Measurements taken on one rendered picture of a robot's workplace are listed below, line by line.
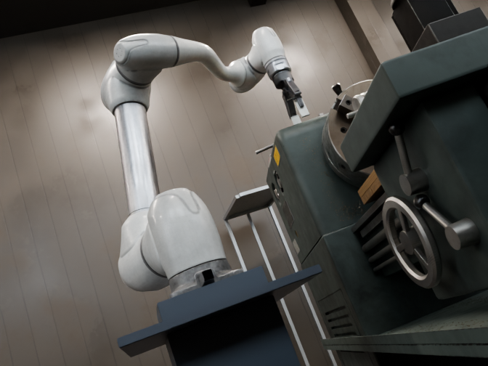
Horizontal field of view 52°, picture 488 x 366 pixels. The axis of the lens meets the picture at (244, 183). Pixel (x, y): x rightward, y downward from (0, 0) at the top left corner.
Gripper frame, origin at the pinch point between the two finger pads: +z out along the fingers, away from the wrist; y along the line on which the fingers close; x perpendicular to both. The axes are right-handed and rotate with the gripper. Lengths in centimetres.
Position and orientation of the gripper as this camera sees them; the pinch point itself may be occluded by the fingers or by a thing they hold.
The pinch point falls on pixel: (302, 121)
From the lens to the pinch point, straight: 184.5
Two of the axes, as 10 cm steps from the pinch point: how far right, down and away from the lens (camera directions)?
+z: 3.6, 8.9, -2.9
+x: 9.3, -3.4, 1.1
